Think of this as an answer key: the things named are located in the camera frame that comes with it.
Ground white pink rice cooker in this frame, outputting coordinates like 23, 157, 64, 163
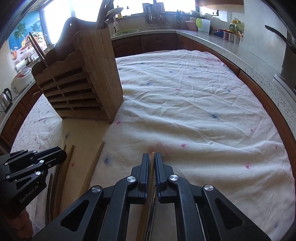
11, 68, 34, 94

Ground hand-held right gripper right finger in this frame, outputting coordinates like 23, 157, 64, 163
154, 152, 272, 241

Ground clear container green lid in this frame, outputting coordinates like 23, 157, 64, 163
196, 18, 211, 35

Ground metal spoon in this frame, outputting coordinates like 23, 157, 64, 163
102, 7, 124, 27

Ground wooden utensil holder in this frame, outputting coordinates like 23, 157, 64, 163
31, 17, 124, 124

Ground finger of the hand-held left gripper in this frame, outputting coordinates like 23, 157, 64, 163
0, 147, 67, 172
0, 156, 67, 186

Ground white floral tablecloth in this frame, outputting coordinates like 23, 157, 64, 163
10, 49, 290, 241

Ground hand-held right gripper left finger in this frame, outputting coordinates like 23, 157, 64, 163
32, 153, 150, 241

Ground large kitchen window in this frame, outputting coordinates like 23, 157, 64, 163
40, 0, 197, 45

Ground tropical fruit wall poster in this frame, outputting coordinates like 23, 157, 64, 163
8, 19, 48, 55

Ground steel gas stove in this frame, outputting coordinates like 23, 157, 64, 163
273, 70, 296, 92

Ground person's left hand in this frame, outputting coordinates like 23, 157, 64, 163
9, 207, 34, 237

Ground black wok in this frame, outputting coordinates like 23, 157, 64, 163
265, 25, 296, 47

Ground row of spice jars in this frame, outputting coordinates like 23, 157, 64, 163
223, 31, 243, 44

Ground metal dish rack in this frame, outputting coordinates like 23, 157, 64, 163
142, 3, 167, 25

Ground grey speckled countertop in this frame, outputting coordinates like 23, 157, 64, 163
0, 28, 296, 130

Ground steel electric kettle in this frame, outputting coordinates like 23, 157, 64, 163
0, 88, 13, 112

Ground pink plastic container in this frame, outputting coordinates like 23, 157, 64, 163
184, 20, 198, 31

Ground green wash basin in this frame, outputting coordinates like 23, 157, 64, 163
112, 29, 140, 37

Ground yellow cooking oil bottles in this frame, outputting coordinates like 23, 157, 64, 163
229, 20, 245, 35

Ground paper towel roll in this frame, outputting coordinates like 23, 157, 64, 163
14, 61, 27, 72

